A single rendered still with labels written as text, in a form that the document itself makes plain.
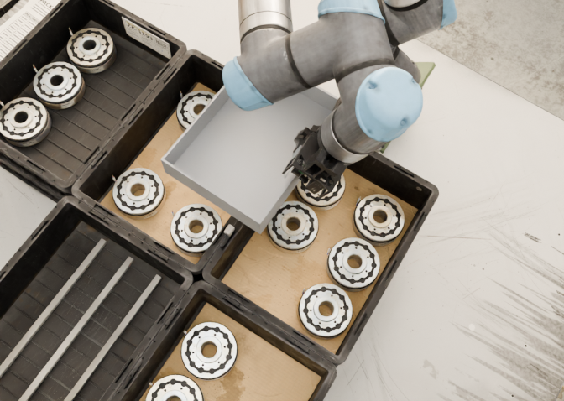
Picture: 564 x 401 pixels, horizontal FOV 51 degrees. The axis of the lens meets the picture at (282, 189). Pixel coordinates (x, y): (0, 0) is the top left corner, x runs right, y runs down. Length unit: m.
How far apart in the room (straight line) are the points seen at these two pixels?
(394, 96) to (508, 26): 2.08
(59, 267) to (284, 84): 0.67
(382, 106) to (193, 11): 1.05
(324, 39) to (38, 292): 0.78
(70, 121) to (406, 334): 0.86
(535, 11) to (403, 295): 1.76
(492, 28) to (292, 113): 1.73
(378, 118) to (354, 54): 0.09
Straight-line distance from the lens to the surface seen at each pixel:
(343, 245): 1.20
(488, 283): 1.43
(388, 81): 0.69
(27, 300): 1.26
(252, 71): 0.78
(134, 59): 1.43
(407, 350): 1.34
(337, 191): 1.23
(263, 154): 1.05
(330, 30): 0.74
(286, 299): 1.19
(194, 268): 1.10
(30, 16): 1.74
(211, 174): 1.03
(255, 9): 0.83
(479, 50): 2.62
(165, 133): 1.32
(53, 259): 1.27
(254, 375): 1.16
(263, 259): 1.20
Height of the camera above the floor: 1.99
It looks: 67 degrees down
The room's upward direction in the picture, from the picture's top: 7 degrees clockwise
